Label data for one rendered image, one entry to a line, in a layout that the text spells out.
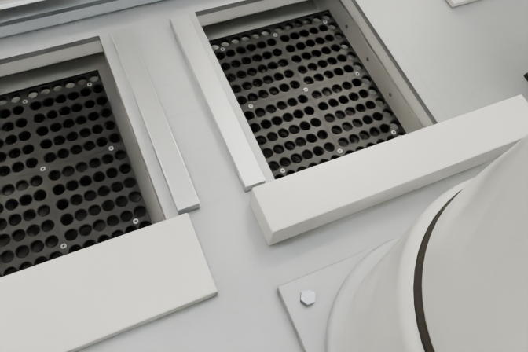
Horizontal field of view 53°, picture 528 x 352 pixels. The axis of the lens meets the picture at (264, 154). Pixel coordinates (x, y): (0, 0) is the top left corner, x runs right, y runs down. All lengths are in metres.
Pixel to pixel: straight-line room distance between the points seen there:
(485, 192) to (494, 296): 0.05
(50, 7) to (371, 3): 0.38
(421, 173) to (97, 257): 0.31
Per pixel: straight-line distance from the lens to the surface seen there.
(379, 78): 0.73
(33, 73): 0.77
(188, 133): 0.56
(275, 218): 0.48
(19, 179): 0.62
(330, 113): 0.65
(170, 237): 0.50
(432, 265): 0.31
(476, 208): 0.27
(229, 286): 0.50
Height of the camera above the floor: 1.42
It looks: 60 degrees down
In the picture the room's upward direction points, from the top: 11 degrees clockwise
